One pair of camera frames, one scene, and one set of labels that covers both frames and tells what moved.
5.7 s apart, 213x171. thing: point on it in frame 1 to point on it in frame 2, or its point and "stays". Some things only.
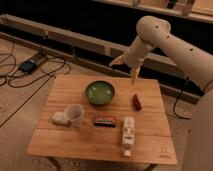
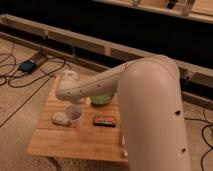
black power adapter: (32, 63) stays
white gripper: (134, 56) to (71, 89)
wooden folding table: (106, 119) stays
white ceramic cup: (75, 113) stays
